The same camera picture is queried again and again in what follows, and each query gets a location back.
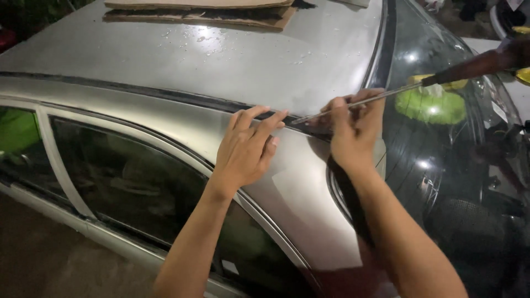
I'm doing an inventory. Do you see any person's left hand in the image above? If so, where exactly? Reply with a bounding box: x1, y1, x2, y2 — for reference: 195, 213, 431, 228
208, 105, 289, 200

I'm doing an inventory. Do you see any thick brown cardboard sheet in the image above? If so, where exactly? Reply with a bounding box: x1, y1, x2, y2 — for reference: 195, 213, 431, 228
102, 6, 299, 33

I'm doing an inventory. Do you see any green and yellow duster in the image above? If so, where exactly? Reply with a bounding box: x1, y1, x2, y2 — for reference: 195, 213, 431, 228
394, 74, 469, 126

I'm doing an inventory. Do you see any black rubber trim strip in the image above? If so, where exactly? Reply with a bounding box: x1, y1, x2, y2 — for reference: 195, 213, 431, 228
0, 71, 375, 251

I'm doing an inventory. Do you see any silver car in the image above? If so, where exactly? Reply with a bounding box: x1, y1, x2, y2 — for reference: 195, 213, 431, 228
0, 0, 530, 298

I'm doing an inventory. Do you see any person's right hand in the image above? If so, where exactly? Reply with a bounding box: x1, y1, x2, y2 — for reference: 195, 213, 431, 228
308, 88, 386, 171

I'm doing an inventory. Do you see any long screwdriver with dark handle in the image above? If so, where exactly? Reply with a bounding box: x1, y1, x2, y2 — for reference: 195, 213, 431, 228
291, 46, 516, 126

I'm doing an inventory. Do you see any red object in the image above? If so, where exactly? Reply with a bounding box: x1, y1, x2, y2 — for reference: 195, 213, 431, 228
0, 26, 18, 54

